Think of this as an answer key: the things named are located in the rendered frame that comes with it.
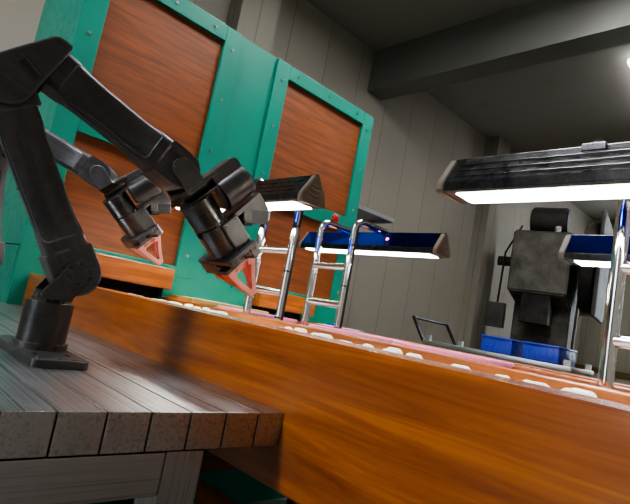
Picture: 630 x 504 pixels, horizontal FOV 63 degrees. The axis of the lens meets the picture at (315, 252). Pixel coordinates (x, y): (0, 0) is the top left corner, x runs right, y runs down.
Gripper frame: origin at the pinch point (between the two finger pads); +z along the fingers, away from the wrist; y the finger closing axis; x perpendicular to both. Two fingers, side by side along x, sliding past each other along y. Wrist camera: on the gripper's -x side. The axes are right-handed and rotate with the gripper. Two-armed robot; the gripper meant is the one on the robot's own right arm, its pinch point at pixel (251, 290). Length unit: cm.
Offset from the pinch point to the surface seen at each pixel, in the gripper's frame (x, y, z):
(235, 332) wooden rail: 12.9, -14.4, -4.9
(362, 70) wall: -323, 230, 46
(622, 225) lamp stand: -40, -48, 13
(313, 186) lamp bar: -33.1, 11.3, -2.0
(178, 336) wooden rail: 15.2, 0.6, -3.0
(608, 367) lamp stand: -22, -48, 29
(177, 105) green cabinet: -60, 91, -24
